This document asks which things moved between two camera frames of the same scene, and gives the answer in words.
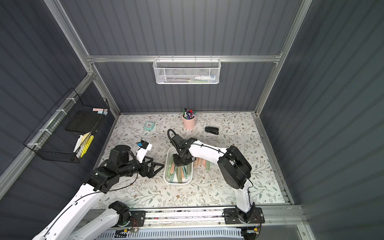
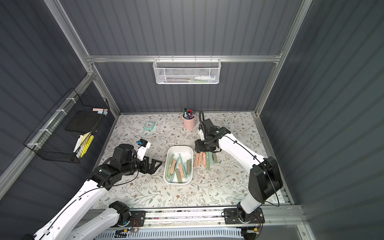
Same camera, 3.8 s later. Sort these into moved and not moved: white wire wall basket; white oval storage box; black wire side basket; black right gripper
Moved: black right gripper
Not moved: white wire wall basket; black wire side basket; white oval storage box
